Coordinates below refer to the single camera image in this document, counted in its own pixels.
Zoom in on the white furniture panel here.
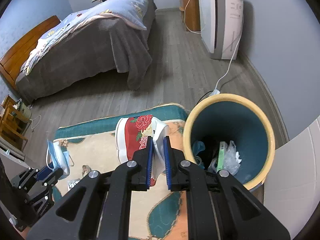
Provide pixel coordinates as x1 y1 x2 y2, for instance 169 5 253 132
264 116 320 240

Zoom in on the white power cable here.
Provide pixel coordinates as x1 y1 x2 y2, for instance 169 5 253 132
215 15 244 93

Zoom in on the bed with grey blanket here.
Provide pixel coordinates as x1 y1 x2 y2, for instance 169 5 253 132
15 0 158 103

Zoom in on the patterned teal rug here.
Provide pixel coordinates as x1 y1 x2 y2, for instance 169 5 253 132
54 102 264 240

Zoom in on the pale green bag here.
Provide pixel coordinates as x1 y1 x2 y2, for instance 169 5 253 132
14 100 32 123

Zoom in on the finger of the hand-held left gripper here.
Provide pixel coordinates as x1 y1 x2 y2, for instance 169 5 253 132
25 167 64 214
10 164 55 188

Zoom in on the white and green carton box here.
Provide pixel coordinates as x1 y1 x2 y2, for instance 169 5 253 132
216 141 228 172

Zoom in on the blue printed quilt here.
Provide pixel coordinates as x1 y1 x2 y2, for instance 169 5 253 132
20 0 150 74

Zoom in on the white air purifier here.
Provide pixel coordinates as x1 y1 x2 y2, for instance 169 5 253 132
197 0 244 60

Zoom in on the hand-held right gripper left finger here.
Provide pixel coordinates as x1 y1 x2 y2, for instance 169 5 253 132
26 136 153 240

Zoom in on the wooden bed headboard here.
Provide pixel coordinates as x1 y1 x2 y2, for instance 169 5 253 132
0 15 62 90

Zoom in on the blue face mask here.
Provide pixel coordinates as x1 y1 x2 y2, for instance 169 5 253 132
46 139 74 180
192 141 207 164

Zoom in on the small clear packet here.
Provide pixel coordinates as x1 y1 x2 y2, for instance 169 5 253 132
67 179 80 192

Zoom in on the red floral bag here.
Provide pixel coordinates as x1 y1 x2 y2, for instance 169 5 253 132
115 114 168 187

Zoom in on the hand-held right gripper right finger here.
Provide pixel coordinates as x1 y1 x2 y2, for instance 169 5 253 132
163 135 292 240

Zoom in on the clear plastic bag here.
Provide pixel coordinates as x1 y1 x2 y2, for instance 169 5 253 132
207 140 243 177

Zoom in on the wooden cabinet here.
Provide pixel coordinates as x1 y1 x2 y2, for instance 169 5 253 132
178 0 202 32

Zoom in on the white low shelf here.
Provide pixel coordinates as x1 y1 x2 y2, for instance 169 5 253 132
0 140 27 162

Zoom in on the teal bin with yellow rim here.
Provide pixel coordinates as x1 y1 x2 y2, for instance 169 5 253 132
183 93 276 190

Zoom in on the cream power cable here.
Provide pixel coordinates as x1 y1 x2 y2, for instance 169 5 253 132
184 0 202 34

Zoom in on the wooden chair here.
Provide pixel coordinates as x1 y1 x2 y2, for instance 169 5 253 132
0 94 32 150

